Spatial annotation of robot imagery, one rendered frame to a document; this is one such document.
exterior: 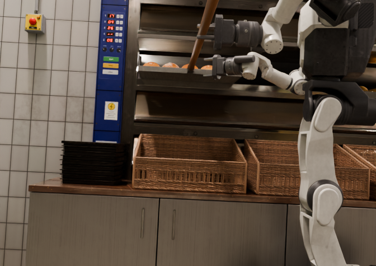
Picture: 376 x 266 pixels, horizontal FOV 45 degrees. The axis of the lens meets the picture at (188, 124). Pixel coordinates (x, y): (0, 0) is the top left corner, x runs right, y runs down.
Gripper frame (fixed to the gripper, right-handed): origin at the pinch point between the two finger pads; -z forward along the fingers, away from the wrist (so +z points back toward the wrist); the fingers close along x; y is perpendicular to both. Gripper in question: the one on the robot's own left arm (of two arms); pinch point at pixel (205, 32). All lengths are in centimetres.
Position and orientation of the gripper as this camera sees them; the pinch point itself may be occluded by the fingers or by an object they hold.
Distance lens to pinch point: 161.4
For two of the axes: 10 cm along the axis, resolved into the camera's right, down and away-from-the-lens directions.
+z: 10.0, 0.5, 0.4
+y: -0.4, 0.4, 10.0
